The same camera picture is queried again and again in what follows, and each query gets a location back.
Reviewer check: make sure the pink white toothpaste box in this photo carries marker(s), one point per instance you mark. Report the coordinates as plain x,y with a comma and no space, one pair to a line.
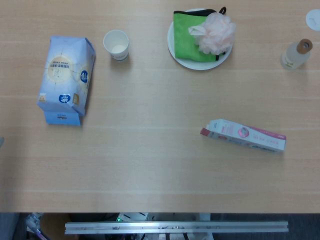
245,135

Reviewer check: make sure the white round plate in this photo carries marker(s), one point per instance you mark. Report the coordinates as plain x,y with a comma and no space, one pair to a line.
197,63

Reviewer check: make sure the blue tissue paper pack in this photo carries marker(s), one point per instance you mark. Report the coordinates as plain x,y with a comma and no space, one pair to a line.
65,75

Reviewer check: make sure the aluminium profile rail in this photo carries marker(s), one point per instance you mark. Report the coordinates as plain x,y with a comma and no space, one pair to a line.
175,227

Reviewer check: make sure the pink mesh bath pouf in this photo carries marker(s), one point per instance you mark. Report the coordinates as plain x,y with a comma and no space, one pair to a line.
217,32

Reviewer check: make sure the green microfibre cloth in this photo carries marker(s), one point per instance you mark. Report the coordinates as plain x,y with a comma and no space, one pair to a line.
183,37

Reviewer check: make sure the glass bottle with wooden cap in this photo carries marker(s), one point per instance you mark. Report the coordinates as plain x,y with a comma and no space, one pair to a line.
293,55

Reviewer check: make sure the white paper cup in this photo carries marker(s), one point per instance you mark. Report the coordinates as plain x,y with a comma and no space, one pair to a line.
116,45

